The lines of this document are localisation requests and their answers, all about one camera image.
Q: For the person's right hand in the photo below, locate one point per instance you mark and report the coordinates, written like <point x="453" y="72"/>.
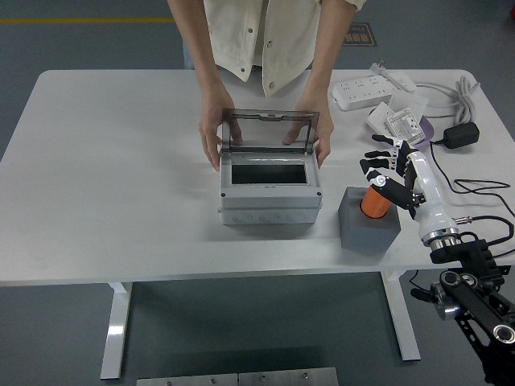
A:
<point x="209" y="128"/>

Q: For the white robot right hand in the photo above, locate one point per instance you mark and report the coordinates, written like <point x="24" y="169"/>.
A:
<point x="426" y="189"/>

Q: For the person's left hand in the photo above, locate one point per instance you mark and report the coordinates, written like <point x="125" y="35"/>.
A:
<point x="324" y="128"/>

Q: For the orange cylindrical battery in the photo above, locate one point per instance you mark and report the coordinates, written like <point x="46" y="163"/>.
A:
<point x="374" y="205"/>

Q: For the smoked transparent box lid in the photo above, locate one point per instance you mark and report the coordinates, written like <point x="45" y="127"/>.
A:
<point x="265" y="130"/>

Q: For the grey plastic junction box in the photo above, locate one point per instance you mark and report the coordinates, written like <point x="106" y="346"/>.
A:
<point x="267" y="201"/>

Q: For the person's left forearm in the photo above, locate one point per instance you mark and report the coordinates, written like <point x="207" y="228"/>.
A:
<point x="326" y="52"/>

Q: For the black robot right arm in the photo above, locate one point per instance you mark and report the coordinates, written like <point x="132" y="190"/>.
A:
<point x="475" y="281"/>

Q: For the person's right forearm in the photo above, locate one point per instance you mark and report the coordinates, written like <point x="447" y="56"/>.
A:
<point x="199" y="52"/>

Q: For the grey battery holder block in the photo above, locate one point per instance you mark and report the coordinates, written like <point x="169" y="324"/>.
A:
<point x="368" y="237"/>

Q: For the white power strip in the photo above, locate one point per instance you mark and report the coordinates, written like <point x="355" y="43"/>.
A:
<point x="362" y="92"/>

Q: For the white socket plate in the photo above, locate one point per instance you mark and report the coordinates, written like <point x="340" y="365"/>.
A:
<point x="377" y="118"/>

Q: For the purple plastic tray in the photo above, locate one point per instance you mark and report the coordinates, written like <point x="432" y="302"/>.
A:
<point x="426" y="132"/>

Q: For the black power adapter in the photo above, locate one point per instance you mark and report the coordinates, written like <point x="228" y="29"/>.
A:
<point x="461" y="135"/>

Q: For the white power plug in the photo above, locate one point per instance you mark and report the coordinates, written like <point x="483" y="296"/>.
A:
<point x="379" y="67"/>

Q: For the white plastic packet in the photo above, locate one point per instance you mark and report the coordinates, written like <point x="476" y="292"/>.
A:
<point x="410" y="101"/>

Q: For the white rectangular adapter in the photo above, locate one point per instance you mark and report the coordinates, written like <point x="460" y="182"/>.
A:
<point x="402" y="81"/>

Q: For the dark floor sign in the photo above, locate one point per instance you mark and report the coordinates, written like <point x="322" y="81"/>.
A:
<point x="361" y="35"/>

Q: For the person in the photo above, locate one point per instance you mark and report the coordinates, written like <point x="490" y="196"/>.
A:
<point x="277" y="36"/>

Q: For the white table leg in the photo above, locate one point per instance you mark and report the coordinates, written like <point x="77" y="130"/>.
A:
<point x="114" y="329"/>
<point x="402" y="317"/>

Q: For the grey metal plate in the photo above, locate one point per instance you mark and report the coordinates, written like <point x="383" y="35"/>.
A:
<point x="287" y="378"/>
<point x="187" y="380"/>

